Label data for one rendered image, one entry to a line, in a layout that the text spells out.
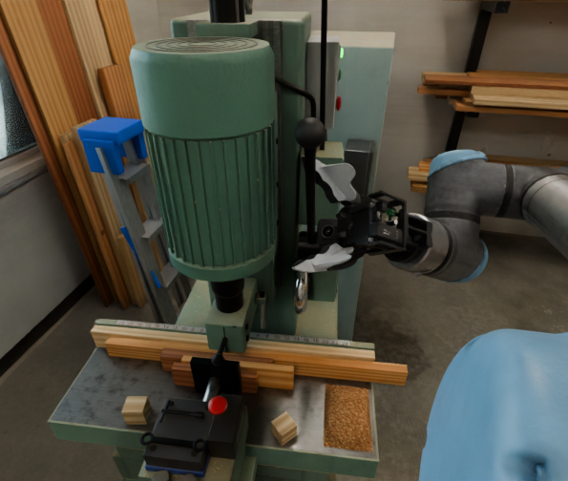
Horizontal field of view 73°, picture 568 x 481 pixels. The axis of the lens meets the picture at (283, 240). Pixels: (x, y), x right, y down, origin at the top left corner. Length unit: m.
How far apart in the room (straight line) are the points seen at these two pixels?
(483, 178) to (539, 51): 2.24
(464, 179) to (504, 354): 0.53
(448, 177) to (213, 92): 0.41
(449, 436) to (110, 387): 0.74
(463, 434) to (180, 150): 0.41
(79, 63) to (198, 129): 1.84
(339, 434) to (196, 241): 0.42
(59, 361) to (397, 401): 1.65
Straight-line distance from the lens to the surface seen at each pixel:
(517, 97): 2.42
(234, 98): 0.46
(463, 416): 0.20
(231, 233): 0.53
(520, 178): 0.72
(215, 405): 0.65
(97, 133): 1.47
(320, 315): 1.09
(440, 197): 0.69
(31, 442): 2.06
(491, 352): 0.19
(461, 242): 0.66
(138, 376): 0.88
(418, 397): 1.98
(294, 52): 0.70
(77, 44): 2.27
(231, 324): 0.69
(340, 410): 0.76
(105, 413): 0.85
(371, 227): 0.51
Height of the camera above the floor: 1.57
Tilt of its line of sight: 34 degrees down
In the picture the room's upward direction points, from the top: straight up
